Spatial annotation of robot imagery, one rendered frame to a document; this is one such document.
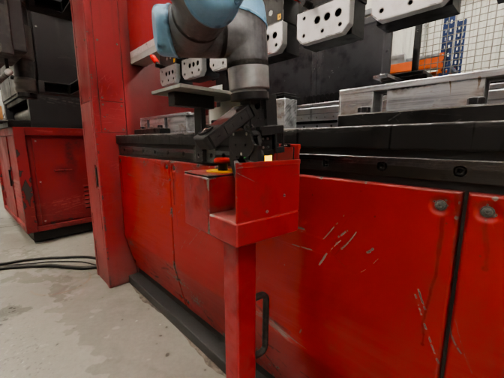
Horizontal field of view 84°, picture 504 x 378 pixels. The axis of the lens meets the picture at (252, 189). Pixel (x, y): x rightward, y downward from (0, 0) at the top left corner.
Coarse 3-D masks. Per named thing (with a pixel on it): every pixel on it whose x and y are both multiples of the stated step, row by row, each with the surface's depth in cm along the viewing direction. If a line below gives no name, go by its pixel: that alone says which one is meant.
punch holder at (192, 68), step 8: (184, 64) 115; (192, 64) 112; (200, 64) 108; (208, 64) 110; (184, 72) 116; (192, 72) 113; (200, 72) 108; (208, 72) 110; (192, 80) 119; (200, 80) 119
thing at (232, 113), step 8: (232, 112) 50; (240, 112) 49; (248, 112) 50; (216, 120) 51; (224, 120) 48; (232, 120) 48; (240, 120) 49; (248, 120) 50; (208, 128) 47; (216, 128) 46; (224, 128) 47; (232, 128) 48; (200, 136) 46; (208, 136) 45; (216, 136) 46; (224, 136) 47; (200, 144) 47; (208, 144) 46; (216, 144) 46
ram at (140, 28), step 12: (132, 0) 144; (144, 0) 135; (156, 0) 127; (168, 0) 120; (132, 12) 146; (144, 12) 137; (132, 24) 148; (144, 24) 138; (132, 36) 149; (144, 36) 140; (132, 48) 151; (132, 60) 153; (144, 60) 147
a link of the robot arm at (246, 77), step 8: (240, 64) 48; (248, 64) 48; (256, 64) 48; (264, 64) 49; (232, 72) 49; (240, 72) 48; (248, 72) 48; (256, 72) 48; (264, 72) 49; (232, 80) 49; (240, 80) 48; (248, 80) 48; (256, 80) 48; (264, 80) 49; (232, 88) 50; (240, 88) 49; (248, 88) 49; (256, 88) 49; (264, 88) 50
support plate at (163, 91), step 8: (160, 88) 84; (168, 88) 81; (176, 88) 79; (184, 88) 79; (192, 88) 79; (200, 88) 81; (208, 88) 83; (216, 88) 84; (216, 96) 93; (224, 96) 93
